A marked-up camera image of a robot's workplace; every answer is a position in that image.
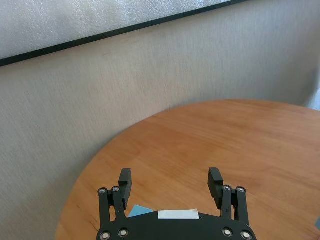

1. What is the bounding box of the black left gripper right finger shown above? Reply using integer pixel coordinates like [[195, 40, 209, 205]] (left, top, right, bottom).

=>
[[207, 167, 250, 222]]

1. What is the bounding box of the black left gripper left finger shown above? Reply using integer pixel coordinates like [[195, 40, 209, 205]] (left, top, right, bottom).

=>
[[97, 167, 133, 225]]

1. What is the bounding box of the black wall trim strip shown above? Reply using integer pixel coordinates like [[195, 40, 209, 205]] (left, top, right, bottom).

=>
[[0, 0, 251, 68]]

